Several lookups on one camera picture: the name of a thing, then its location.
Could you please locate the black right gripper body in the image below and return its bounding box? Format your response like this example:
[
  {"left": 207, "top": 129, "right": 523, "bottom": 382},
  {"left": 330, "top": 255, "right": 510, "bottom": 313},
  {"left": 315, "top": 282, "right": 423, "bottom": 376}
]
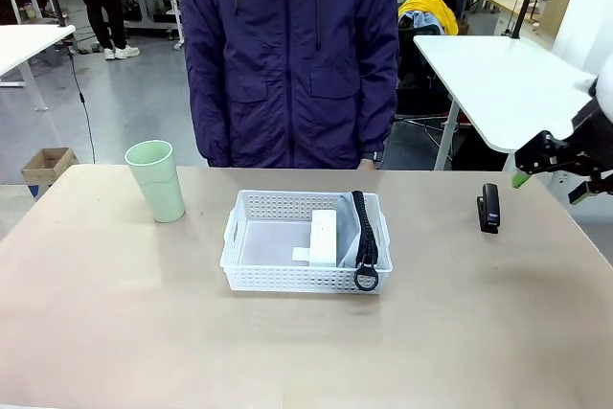
[{"left": 571, "top": 101, "right": 613, "bottom": 175}]

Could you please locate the black stapler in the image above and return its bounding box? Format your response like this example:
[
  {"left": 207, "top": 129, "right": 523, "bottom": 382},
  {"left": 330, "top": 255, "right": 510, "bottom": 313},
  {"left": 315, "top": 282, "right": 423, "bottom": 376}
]
[{"left": 476, "top": 182, "right": 502, "bottom": 237}]

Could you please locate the white rectangular box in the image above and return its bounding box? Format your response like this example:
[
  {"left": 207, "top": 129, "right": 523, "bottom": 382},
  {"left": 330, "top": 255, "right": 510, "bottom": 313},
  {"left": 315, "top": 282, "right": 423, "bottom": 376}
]
[{"left": 307, "top": 209, "right": 340, "bottom": 268}]

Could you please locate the pale green plastic cup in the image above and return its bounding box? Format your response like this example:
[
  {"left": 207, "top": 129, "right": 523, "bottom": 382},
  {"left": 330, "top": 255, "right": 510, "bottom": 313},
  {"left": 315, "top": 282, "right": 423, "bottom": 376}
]
[{"left": 124, "top": 139, "right": 187, "bottom": 224}]

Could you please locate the person's right forearm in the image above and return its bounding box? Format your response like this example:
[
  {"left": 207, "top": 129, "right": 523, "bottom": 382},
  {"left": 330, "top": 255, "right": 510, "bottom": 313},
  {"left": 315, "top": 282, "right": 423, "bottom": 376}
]
[{"left": 183, "top": 68, "right": 232, "bottom": 169}]

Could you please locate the person's left forearm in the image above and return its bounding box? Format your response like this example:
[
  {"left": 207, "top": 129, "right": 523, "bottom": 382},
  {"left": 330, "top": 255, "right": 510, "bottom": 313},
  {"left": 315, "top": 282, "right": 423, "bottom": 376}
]
[{"left": 356, "top": 68, "right": 400, "bottom": 160}]

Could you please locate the white perforated plastic basket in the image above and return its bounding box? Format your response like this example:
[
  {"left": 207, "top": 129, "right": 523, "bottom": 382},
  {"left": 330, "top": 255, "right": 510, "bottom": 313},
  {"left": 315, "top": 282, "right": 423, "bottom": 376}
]
[{"left": 219, "top": 189, "right": 394, "bottom": 295}]

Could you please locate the white desk with angled legs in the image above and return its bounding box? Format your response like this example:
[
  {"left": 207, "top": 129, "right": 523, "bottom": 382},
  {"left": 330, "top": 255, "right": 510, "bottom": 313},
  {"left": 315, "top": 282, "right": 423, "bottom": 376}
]
[{"left": 413, "top": 34, "right": 595, "bottom": 171}]

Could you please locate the black office chair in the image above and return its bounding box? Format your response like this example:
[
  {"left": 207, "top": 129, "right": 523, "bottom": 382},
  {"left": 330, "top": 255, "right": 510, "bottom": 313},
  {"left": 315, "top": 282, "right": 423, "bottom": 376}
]
[{"left": 395, "top": 11, "right": 459, "bottom": 156}]

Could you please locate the wooden top desk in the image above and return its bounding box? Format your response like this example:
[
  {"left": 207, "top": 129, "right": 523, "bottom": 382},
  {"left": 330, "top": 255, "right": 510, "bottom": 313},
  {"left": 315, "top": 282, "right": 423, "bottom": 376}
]
[{"left": 482, "top": 0, "right": 543, "bottom": 30}]

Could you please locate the yellow jacket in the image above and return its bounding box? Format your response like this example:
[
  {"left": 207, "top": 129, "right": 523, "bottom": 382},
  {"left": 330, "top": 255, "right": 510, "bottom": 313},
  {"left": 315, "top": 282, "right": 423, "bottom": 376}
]
[{"left": 397, "top": 0, "right": 460, "bottom": 37}]

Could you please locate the person in navy jacket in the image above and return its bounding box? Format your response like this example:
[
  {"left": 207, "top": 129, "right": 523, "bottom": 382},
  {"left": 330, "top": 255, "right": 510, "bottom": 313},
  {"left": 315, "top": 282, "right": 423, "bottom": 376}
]
[{"left": 175, "top": 0, "right": 401, "bottom": 170}]

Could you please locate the person in black trousers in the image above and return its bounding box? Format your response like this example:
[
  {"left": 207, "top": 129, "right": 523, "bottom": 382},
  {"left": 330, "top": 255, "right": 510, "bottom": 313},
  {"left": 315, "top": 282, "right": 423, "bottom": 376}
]
[{"left": 59, "top": 0, "right": 142, "bottom": 61}]

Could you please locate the open cardboard box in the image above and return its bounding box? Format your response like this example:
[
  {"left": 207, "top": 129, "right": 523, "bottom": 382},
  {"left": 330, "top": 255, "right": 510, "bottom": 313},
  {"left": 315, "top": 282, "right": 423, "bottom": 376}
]
[{"left": 21, "top": 147, "right": 80, "bottom": 199}]

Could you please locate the white desk with clamped pole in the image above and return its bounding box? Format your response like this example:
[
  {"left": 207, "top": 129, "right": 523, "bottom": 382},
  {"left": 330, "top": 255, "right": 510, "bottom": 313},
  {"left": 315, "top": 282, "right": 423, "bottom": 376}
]
[{"left": 0, "top": 23, "right": 78, "bottom": 113}]

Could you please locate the thin black cable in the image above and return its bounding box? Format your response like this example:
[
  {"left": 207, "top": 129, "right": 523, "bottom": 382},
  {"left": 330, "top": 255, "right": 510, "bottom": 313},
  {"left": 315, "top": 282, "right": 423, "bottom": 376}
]
[{"left": 65, "top": 37, "right": 98, "bottom": 165}]

